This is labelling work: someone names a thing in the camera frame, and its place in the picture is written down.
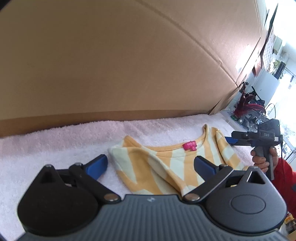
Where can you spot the red fleece right forearm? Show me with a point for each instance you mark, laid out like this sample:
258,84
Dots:
284,181

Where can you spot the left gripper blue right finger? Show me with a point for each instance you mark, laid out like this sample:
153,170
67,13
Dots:
213,176

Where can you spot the person right hand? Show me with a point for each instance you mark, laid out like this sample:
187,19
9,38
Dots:
261,162

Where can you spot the orange white striped shirt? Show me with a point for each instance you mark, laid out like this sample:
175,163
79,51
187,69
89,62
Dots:
170,169

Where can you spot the red black feather decoration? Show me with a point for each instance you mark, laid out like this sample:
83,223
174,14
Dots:
248,101

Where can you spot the right cardboard box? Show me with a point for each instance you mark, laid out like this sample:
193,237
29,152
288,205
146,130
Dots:
267,12

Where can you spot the pink fleece towel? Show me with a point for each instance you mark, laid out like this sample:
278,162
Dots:
22,157

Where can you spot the large cardboard box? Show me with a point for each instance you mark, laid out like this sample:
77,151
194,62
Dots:
69,62

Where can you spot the white side table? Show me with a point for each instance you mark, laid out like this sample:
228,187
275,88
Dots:
247,122

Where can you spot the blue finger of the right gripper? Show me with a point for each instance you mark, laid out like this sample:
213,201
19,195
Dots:
230,140

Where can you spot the white shelf unit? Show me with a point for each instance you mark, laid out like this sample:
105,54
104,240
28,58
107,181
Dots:
265,86

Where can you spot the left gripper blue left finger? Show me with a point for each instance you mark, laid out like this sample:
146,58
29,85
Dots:
86,176

